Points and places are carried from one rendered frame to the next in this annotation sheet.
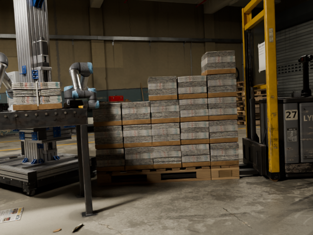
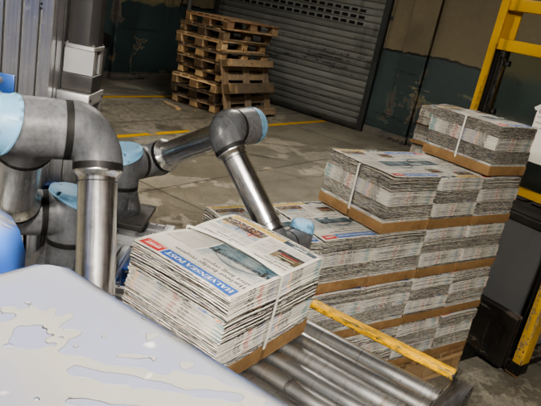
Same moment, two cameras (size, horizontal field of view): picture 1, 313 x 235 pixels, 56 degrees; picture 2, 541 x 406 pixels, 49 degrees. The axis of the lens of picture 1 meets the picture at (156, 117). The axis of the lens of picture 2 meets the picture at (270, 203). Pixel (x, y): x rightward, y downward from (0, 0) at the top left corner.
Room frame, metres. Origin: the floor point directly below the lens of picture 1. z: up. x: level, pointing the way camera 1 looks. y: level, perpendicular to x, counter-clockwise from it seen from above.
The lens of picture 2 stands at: (1.56, 1.76, 1.57)
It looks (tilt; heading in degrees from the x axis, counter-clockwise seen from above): 18 degrees down; 321
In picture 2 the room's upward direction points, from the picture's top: 12 degrees clockwise
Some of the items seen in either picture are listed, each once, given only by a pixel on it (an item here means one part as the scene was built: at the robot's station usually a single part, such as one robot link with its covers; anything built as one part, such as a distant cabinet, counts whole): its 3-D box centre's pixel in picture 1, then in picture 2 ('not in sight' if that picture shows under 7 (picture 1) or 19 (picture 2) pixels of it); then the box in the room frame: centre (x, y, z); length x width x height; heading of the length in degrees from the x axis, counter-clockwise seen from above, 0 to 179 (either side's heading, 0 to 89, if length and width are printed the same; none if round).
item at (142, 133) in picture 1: (152, 140); (326, 304); (3.16, 0.06, 0.42); 1.17 x 0.39 x 0.83; 90
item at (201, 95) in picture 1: (190, 96); (419, 206); (3.16, -0.37, 0.86); 0.38 x 0.29 x 0.04; 1
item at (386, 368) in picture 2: not in sight; (357, 356); (2.42, 0.68, 0.77); 0.47 x 0.05 x 0.05; 19
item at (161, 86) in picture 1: (161, 89); (377, 189); (3.16, -0.07, 0.95); 0.38 x 0.29 x 0.23; 1
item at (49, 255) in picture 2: not in sight; (68, 252); (2.97, 1.26, 0.87); 0.15 x 0.15 x 0.10
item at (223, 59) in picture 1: (219, 114); (446, 244); (3.16, -0.67, 0.65); 0.39 x 0.30 x 1.29; 0
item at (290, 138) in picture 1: (295, 134); (519, 271); (3.16, -1.47, 0.40); 0.69 x 0.55 x 0.80; 0
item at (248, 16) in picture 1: (248, 84); (464, 161); (3.49, -1.10, 0.97); 0.09 x 0.09 x 1.75; 0
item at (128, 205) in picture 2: (70, 101); (119, 196); (3.36, 0.97, 0.87); 0.15 x 0.15 x 0.10
